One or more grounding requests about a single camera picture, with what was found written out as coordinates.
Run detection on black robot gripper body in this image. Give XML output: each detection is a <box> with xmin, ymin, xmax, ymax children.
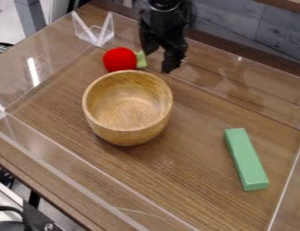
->
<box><xmin>140</xmin><ymin>0</ymin><xmax>193</xmax><ymax>49</ymax></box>

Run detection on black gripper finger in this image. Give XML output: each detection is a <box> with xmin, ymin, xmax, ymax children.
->
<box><xmin>140</xmin><ymin>29</ymin><xmax>160</xmax><ymax>55</ymax></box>
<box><xmin>161</xmin><ymin>47</ymin><xmax>188</xmax><ymax>74</ymax></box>

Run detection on red plush fruit green leaf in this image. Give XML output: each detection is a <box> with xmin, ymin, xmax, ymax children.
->
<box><xmin>104</xmin><ymin>47</ymin><xmax>148</xmax><ymax>72</ymax></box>

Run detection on round wooden bowl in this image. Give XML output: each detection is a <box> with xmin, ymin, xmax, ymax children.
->
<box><xmin>82</xmin><ymin>70</ymin><xmax>173</xmax><ymax>146</ymax></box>

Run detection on grey pillar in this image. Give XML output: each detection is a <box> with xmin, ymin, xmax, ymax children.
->
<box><xmin>14</xmin><ymin>0</ymin><xmax>48</xmax><ymax>37</ymax></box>

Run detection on green rectangular block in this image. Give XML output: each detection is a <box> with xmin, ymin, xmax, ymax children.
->
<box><xmin>224</xmin><ymin>128</ymin><xmax>269</xmax><ymax>191</ymax></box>

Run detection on black metal stand base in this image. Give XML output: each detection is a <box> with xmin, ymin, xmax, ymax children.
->
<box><xmin>0</xmin><ymin>192</ymin><xmax>66</xmax><ymax>231</ymax></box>

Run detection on clear acrylic corner bracket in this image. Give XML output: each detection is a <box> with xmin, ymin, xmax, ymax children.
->
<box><xmin>72</xmin><ymin>11</ymin><xmax>116</xmax><ymax>47</ymax></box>

